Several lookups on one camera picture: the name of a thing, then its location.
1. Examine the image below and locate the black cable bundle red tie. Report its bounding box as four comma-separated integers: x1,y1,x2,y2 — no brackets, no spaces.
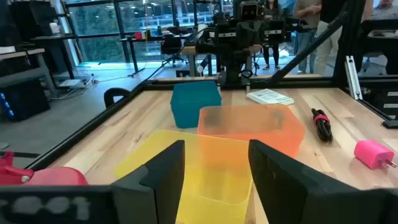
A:
311,108,333,143

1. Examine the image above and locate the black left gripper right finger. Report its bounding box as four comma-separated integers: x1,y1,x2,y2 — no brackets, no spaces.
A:
248,139,386,224

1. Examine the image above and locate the black clamp handle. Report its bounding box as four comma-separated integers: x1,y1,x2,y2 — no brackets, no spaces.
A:
103,87,131,109

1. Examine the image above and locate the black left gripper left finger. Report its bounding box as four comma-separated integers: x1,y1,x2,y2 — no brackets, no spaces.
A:
110,139,186,224

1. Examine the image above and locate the black cabinet with blue dots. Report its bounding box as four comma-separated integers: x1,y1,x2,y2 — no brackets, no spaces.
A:
0,77,51,122

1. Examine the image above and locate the person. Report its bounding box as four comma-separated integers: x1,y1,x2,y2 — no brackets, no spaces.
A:
262,0,282,71
371,0,398,20
313,0,354,77
294,0,323,75

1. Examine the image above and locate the black aluminium table frame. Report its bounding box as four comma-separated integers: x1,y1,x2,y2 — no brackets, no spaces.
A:
26,0,398,170

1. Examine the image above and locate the black workstation table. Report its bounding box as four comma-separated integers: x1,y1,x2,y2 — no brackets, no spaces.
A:
360,18,398,75

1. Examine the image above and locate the grey shelf bench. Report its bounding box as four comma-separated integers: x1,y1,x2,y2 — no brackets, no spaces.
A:
0,48,58,98

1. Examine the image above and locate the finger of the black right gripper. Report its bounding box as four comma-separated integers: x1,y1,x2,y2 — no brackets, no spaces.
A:
251,20,266,47
236,21,252,47

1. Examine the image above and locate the silver aluminium extrusion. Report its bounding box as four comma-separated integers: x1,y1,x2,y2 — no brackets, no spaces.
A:
344,55,364,101

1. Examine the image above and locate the black office desk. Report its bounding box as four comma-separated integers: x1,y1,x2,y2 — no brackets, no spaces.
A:
119,32,195,78

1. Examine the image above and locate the red desk lamp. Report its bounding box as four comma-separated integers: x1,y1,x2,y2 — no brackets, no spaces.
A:
0,151,89,187

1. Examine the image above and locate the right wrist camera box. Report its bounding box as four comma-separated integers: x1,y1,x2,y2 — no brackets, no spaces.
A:
239,0,261,21

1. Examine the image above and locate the black tall cabinet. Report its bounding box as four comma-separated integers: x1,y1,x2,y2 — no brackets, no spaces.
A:
0,0,68,47

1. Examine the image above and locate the pink wall charger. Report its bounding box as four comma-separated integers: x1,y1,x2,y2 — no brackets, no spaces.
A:
353,139,398,170

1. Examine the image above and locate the black office chair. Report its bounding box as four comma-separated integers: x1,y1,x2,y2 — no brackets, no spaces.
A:
160,33,188,68

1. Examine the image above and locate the wooden top desk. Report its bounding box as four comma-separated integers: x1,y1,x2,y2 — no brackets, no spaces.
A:
179,44,264,78

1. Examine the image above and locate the white power strip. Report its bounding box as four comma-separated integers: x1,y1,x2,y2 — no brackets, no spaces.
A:
58,78,85,90

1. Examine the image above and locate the teal plastic bin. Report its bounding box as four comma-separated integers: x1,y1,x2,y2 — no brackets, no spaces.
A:
170,80,223,129

